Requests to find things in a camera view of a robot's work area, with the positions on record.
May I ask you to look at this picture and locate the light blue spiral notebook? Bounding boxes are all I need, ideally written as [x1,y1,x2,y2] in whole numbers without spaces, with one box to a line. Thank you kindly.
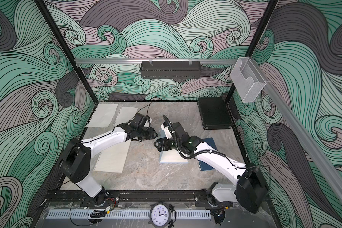
[159,129,189,164]

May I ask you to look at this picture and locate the round white clock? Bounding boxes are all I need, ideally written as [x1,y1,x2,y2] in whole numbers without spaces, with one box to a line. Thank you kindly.
[149,202,171,228]

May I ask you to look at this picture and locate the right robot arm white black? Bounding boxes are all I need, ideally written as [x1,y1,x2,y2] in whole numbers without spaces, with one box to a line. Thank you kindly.
[154,116,269,214]

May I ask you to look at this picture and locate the cream lined spiral notebook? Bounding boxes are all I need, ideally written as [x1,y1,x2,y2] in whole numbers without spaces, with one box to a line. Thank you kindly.
[94,141,131,173]

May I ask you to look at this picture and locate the aluminium rail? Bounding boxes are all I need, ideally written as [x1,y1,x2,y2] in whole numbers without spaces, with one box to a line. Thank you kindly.
[74,58,238,66]
[251,60,342,204]

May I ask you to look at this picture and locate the black hard case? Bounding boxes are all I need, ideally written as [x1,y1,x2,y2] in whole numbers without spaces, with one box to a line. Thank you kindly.
[197,97,232,130]

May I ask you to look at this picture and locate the clear acrylic wall holder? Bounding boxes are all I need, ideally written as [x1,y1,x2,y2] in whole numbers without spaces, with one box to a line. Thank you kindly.
[230,57,266,103]

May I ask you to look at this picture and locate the aluminium rail right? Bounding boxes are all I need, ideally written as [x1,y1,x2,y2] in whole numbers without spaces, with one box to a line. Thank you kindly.
[251,60,342,204]

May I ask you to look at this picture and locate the torn lined paper page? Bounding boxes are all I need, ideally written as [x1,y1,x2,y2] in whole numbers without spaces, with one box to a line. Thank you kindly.
[86,103,118,128]

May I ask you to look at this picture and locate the aluminium rail back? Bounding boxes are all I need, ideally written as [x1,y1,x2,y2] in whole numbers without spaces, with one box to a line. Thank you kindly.
[74,58,238,66]

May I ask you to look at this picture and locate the white slotted cable duct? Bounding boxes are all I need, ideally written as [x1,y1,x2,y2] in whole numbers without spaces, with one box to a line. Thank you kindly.
[45,209,211,220]

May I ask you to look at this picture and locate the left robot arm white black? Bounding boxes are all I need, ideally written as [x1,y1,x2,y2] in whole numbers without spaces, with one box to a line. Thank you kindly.
[59,113,158,207]

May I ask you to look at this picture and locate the black wall tray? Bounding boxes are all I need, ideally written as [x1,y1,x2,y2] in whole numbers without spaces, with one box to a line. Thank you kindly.
[140,60,202,79]

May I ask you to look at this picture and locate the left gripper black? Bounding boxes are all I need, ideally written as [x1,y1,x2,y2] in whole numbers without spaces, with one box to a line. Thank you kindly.
[136,128,159,141]

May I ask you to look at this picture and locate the dark blue spiral notebook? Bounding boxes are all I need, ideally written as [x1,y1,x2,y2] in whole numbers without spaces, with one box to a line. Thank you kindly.
[197,137,219,172]

